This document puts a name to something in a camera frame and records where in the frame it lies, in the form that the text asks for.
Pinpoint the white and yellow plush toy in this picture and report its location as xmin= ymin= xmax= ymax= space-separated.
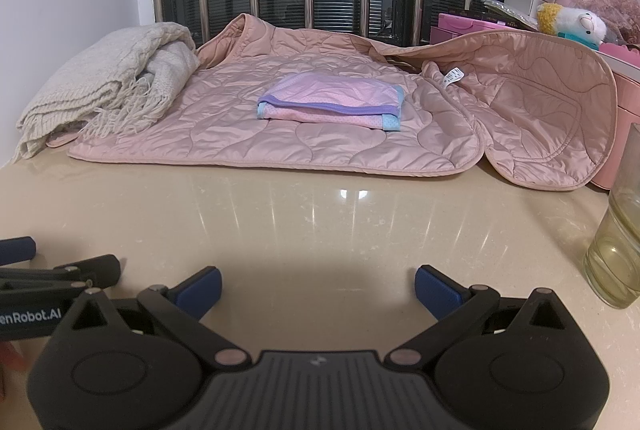
xmin=536 ymin=2 xmax=608 ymax=50

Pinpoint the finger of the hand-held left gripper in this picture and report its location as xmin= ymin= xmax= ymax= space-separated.
xmin=0 ymin=255 xmax=122 ymax=289
xmin=0 ymin=237 xmax=37 ymax=261

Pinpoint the clear bag of pink filling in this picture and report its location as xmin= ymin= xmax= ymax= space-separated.
xmin=570 ymin=0 xmax=640 ymax=48

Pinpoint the pink satin quilt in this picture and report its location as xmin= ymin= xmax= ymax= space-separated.
xmin=47 ymin=13 xmax=621 ymax=193

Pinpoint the beige knitted fringed scarf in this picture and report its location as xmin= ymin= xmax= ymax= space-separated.
xmin=15 ymin=22 xmax=201 ymax=163

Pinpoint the flat plastic packet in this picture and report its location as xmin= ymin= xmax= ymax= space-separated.
xmin=482 ymin=0 xmax=541 ymax=30

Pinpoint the pink storage box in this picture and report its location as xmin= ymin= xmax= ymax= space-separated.
xmin=592 ymin=44 xmax=640 ymax=191

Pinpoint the glass cup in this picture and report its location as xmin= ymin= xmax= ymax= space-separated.
xmin=584 ymin=122 xmax=640 ymax=309

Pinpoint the magenta flat box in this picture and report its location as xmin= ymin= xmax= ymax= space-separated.
xmin=430 ymin=12 xmax=541 ymax=45

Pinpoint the pink and blue garment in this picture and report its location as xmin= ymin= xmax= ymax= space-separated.
xmin=257 ymin=74 xmax=405 ymax=132

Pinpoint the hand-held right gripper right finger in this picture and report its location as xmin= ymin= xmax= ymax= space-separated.
xmin=389 ymin=266 xmax=568 ymax=371

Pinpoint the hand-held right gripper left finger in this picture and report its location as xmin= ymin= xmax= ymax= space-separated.
xmin=70 ymin=266 xmax=249 ymax=372

